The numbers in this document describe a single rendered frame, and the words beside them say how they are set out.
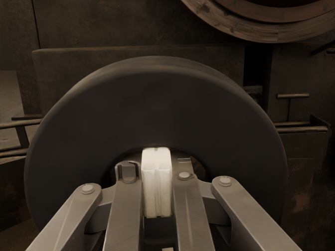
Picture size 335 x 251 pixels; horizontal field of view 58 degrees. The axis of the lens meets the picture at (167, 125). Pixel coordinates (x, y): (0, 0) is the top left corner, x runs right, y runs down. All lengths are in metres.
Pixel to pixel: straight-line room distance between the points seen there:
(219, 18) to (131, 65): 0.42
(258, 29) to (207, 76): 0.44
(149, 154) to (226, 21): 0.44
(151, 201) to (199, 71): 0.07
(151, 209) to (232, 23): 0.45
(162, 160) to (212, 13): 0.44
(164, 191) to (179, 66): 0.06
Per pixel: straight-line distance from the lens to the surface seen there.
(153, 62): 0.16
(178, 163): 0.17
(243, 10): 0.56
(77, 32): 0.73
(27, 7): 3.32
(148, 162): 0.15
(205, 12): 0.56
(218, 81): 0.16
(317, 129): 0.67
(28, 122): 0.73
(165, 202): 0.16
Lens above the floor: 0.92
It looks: 19 degrees down
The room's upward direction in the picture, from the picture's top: 2 degrees counter-clockwise
